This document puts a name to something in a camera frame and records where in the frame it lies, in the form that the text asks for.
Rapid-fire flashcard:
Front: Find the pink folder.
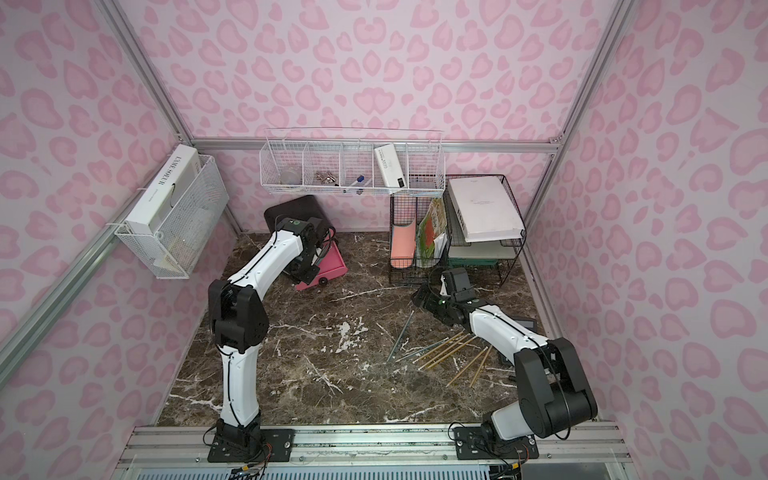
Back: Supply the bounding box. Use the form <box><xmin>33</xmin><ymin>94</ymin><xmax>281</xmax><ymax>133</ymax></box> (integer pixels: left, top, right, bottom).
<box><xmin>390</xmin><ymin>221</ymin><xmax>416</xmax><ymax>269</ymax></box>

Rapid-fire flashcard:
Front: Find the white side wire basket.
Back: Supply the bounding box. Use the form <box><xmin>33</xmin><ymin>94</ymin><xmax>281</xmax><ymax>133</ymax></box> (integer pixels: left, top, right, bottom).
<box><xmin>115</xmin><ymin>155</ymin><xmax>229</xmax><ymax>280</ymax></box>

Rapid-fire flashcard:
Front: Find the black wire file rack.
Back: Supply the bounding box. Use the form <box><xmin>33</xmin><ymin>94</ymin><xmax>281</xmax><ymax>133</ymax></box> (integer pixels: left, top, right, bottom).
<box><xmin>388</xmin><ymin>190</ymin><xmax>452</xmax><ymax>286</ymax></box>

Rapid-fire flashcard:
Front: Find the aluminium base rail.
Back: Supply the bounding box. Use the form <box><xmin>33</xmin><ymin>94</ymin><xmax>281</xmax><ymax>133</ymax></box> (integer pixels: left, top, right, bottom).
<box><xmin>112</xmin><ymin>422</ymin><xmax>639</xmax><ymax>479</ymax></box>

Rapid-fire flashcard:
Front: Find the black calculator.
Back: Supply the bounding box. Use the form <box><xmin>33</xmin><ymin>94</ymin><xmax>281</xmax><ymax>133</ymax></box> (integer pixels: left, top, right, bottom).
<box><xmin>513</xmin><ymin>317</ymin><xmax>538</xmax><ymax>333</ymax></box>

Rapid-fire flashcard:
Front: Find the black pink drawer cabinet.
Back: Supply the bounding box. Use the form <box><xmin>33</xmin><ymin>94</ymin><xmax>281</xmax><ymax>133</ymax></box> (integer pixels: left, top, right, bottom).
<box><xmin>264</xmin><ymin>195</ymin><xmax>328</xmax><ymax>232</ymax></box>

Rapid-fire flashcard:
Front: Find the white box in basket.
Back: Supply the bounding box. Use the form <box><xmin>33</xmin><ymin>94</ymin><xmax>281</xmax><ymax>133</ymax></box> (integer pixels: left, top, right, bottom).
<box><xmin>373</xmin><ymin>144</ymin><xmax>406</xmax><ymax>189</ymax></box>

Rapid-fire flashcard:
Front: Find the black wire paper tray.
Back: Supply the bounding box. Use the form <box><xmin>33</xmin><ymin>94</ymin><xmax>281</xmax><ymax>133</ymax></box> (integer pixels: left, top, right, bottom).
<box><xmin>444</xmin><ymin>174</ymin><xmax>527</xmax><ymax>285</ymax></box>

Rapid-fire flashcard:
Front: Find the green red booklet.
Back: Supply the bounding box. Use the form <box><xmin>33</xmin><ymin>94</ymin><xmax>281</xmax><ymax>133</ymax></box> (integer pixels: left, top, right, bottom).
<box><xmin>415</xmin><ymin>198</ymin><xmax>449</xmax><ymax>268</ymax></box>

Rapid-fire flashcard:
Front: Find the white wire wall basket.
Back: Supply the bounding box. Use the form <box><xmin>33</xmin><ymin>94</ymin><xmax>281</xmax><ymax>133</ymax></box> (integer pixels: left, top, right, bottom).
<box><xmin>259</xmin><ymin>127</ymin><xmax>446</xmax><ymax>196</ymax></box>

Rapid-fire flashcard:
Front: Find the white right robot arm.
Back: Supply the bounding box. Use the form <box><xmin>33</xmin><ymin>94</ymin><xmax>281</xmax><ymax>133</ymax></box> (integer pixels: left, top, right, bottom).
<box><xmin>411</xmin><ymin>268</ymin><xmax>598</xmax><ymax>461</ymax></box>

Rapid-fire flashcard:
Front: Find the white book in side basket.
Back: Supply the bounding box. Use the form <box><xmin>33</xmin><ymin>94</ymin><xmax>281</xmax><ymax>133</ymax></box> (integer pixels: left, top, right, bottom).
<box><xmin>125</xmin><ymin>145</ymin><xmax>202</xmax><ymax>235</ymax></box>

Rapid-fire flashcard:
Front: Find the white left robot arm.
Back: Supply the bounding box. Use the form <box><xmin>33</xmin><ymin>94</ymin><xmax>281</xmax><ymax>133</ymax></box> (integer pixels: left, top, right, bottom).
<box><xmin>208</xmin><ymin>216</ymin><xmax>335</xmax><ymax>463</ymax></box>

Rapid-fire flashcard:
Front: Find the blue white marker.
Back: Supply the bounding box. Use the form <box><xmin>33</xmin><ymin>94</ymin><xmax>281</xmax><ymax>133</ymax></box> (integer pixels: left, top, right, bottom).
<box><xmin>349</xmin><ymin>175</ymin><xmax>365</xmax><ymax>188</ymax></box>

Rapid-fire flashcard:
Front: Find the white paper stack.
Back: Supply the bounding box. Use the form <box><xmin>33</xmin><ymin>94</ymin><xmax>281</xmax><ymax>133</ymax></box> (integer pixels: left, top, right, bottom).
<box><xmin>448</xmin><ymin>176</ymin><xmax>525</xmax><ymax>243</ymax></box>

